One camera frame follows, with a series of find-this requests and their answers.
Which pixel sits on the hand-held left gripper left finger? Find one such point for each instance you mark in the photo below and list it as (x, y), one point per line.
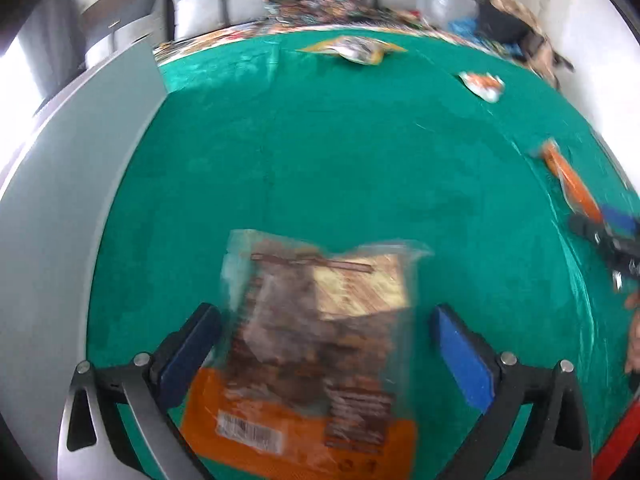
(187, 360)

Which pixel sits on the yellow-edged brown snack packet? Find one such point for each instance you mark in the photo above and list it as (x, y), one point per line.
(355, 49)

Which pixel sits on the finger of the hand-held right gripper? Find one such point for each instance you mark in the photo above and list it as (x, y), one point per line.
(600, 237)
(620, 219)

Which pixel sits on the red object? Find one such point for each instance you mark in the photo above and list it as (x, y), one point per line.
(620, 450)

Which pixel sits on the person's right hand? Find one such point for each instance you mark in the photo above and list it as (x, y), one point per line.
(634, 335)

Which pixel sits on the blue cloth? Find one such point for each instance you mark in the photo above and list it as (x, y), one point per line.
(462, 27)

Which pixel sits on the beige printed cloth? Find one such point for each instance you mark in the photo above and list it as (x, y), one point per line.
(535, 45)

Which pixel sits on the clear plastic bag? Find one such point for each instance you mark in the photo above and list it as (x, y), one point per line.
(445, 0)

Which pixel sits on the orange chicken leg vacuum pack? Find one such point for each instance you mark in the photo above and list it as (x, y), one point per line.
(575, 185)

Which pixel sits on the clear orange-bottomed snack packet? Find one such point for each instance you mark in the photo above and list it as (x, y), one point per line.
(310, 350)

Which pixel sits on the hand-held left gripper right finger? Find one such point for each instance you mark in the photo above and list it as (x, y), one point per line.
(462, 360)

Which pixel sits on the small orange-white packet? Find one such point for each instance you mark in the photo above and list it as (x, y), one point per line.
(481, 86)

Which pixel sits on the green tablecloth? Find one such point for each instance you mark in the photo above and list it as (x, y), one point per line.
(325, 160)

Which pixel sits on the floral bed sheet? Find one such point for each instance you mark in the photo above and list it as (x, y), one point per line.
(215, 42)

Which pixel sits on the grey laptop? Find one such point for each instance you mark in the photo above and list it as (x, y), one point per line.
(60, 210)

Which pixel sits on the black bag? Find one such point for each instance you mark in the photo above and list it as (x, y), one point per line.
(502, 22)

